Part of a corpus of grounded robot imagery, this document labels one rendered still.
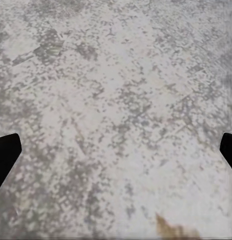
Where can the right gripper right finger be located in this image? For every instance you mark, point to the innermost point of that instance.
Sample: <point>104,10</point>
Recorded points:
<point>226,147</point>

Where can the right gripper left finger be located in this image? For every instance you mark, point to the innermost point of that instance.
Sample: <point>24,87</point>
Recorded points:
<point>10,149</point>

